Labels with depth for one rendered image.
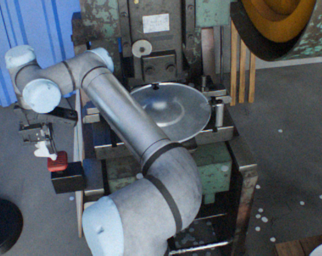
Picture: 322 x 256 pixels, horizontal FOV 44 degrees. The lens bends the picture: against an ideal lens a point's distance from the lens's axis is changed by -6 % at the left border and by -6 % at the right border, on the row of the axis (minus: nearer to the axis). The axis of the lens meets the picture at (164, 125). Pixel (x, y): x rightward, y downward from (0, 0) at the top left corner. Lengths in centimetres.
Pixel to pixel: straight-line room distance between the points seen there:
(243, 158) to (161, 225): 69
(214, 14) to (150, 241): 66
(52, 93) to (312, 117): 193
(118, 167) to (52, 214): 83
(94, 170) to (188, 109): 35
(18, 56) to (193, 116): 55
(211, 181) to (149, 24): 55
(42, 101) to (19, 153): 154
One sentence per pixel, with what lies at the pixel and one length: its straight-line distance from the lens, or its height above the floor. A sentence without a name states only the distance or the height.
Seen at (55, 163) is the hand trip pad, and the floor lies 76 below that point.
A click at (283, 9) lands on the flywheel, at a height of 108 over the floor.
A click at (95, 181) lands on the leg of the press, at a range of 128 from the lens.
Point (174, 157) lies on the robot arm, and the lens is 74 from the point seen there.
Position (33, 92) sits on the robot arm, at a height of 109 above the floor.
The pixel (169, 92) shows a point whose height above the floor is 79.
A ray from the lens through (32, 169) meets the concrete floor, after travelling 231.
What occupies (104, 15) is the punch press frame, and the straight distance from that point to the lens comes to 107.
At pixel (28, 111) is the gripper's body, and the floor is 96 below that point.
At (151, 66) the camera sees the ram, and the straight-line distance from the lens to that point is 118.
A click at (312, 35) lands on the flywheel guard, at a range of 97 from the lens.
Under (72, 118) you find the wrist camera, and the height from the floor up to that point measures 90.
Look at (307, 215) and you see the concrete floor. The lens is 205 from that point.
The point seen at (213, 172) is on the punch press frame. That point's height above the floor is 60.
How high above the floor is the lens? 158
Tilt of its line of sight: 41 degrees down
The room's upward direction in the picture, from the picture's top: 3 degrees counter-clockwise
